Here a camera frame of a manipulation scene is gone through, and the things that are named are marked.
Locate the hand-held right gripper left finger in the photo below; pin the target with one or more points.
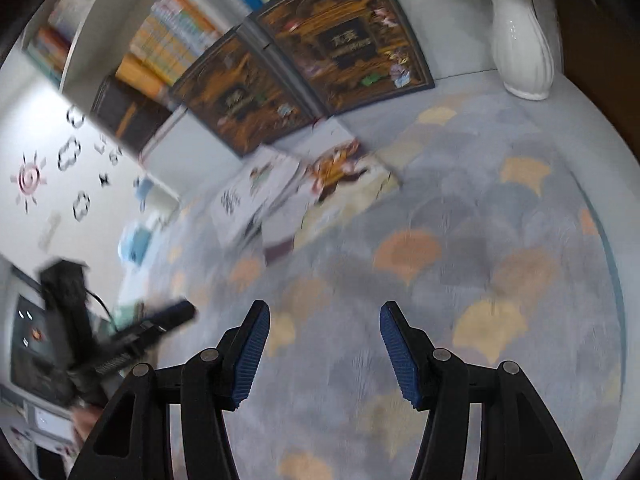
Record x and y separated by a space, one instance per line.
252 355

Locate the black outline cloud sticker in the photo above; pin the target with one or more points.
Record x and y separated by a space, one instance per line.
76 116
68 155
81 205

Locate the row of colourful books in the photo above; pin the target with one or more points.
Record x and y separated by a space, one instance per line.
65 25

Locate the fan pattern table mat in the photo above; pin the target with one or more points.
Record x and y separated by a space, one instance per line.
450 210

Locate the dark wall screen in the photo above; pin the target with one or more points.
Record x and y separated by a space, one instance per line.
25 350

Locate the ornate dark hardcover book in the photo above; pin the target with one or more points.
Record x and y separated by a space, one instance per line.
345 45
240 95

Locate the black bird wall sticker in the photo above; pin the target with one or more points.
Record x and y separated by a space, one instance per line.
103 180

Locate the blue tissue box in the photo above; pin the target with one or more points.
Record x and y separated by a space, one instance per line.
135 245

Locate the sun wall sticker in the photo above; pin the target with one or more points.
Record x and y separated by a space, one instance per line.
29 180

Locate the beige seated figure book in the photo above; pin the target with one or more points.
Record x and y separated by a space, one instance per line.
250 195

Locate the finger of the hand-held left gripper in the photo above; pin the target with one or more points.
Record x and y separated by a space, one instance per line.
165 317

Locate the orange figure cover book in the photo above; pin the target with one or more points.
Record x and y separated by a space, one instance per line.
340 170

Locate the brown wooden cabinet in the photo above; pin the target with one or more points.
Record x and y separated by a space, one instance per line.
600 35

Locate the row of yellow books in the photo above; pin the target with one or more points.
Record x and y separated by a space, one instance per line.
170 35

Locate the white wall switch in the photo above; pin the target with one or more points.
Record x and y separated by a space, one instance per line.
49 232

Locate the white ribbed vase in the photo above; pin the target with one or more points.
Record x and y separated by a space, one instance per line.
522 40

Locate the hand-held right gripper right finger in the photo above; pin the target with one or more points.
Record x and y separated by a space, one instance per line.
397 355

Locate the white bottle with blue lid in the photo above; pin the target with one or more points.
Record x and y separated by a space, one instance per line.
145 192

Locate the white bookshelf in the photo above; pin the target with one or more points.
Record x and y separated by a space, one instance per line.
165 160

